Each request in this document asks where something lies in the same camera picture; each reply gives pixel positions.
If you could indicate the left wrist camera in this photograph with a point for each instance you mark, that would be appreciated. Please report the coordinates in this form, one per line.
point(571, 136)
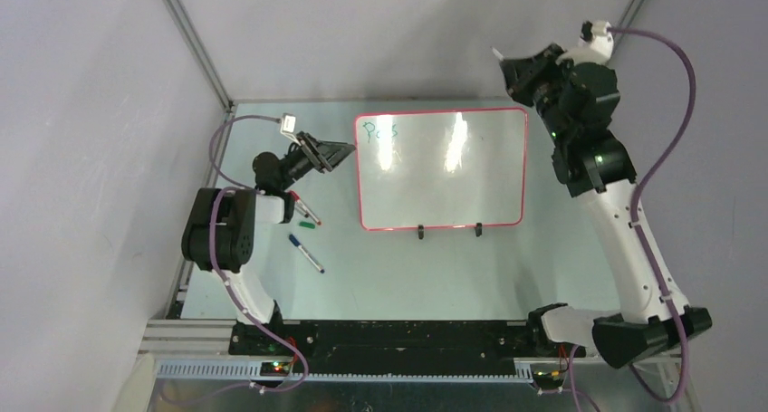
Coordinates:
point(287, 126)

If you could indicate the aluminium frame front rail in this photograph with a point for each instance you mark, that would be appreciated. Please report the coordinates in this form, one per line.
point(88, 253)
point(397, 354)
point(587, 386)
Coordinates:
point(198, 349)

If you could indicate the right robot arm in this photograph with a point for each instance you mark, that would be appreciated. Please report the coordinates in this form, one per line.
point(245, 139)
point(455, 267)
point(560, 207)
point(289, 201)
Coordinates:
point(575, 101)

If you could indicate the pink framed whiteboard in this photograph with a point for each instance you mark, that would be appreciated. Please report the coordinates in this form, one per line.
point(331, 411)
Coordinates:
point(444, 169)

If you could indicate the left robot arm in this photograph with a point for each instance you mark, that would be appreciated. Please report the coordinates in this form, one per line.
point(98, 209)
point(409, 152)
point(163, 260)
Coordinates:
point(219, 236)

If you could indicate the black whiteboard marker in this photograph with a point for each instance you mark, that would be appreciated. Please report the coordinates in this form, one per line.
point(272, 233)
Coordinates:
point(300, 208)

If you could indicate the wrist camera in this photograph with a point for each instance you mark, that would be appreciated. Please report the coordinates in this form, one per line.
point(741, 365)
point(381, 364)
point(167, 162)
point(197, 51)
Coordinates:
point(287, 126)
point(595, 44)

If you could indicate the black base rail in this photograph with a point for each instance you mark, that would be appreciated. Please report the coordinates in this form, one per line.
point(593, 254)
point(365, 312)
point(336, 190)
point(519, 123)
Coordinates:
point(399, 348)

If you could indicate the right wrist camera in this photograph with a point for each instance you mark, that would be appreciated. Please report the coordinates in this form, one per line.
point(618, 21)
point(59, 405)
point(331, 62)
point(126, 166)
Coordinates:
point(595, 44)

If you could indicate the red whiteboard marker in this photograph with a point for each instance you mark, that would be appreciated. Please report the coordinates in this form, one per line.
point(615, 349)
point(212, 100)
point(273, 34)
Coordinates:
point(313, 217)

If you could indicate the blue whiteboard marker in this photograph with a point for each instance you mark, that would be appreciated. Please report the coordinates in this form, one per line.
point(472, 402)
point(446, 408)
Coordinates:
point(306, 254)

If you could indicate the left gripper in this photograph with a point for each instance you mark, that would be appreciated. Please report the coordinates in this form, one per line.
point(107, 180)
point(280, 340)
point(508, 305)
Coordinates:
point(323, 156)

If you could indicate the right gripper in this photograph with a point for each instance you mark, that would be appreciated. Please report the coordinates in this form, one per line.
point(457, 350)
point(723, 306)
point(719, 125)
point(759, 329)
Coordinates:
point(522, 73)

